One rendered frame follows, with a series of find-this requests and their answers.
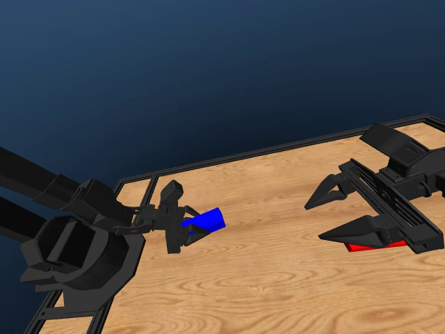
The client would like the black table frame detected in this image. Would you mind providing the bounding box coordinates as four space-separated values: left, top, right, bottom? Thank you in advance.
22 113 445 334

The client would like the blue hollow socket block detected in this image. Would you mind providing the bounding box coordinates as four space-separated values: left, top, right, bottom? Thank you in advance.
180 207 227 234

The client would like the thin red peg bar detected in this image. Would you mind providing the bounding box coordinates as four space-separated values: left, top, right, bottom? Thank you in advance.
343 239 408 253

